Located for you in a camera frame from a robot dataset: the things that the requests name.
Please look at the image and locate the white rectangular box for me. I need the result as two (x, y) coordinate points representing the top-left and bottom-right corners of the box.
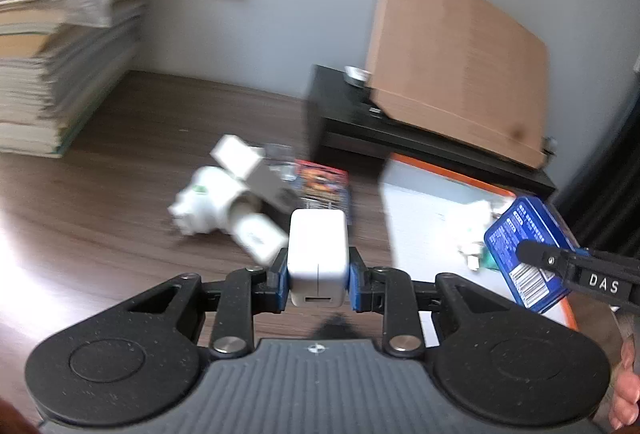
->
(210, 135), (297, 211)

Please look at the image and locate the black monitor riser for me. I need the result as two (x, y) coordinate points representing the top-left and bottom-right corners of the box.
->
(303, 64), (559, 201)

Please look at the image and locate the colourful card pack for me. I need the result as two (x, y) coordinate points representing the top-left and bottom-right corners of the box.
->
(294, 160), (354, 226)

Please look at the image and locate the white round travel adapter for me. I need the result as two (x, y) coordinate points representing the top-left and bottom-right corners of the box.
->
(169, 166), (242, 236)

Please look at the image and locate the person's right hand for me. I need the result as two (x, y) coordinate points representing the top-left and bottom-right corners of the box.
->
(607, 339), (640, 431)

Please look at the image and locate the dark curtain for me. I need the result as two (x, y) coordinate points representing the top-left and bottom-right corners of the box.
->
(547, 59), (640, 262)

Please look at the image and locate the blue rectangular box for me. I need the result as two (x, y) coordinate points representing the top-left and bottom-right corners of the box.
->
(483, 196), (577, 314)

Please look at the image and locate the stack of books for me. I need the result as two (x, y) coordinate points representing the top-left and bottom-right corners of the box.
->
(0, 0), (168, 160)

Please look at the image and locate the white box with orange edge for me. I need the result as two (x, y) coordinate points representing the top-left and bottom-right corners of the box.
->
(378, 153), (582, 331)

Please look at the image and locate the brown cardboard box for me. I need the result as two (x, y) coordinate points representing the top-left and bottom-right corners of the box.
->
(364, 0), (552, 170)

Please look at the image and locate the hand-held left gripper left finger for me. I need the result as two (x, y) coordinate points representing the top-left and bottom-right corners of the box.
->
(127, 248), (292, 361)

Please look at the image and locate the white square charger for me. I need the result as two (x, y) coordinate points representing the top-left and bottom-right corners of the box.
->
(287, 209), (350, 308)

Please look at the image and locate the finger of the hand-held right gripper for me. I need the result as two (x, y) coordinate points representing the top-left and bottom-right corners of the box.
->
(515, 239), (640, 310)

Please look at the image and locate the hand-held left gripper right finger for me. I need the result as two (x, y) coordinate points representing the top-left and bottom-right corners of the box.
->
(348, 248), (501, 361)

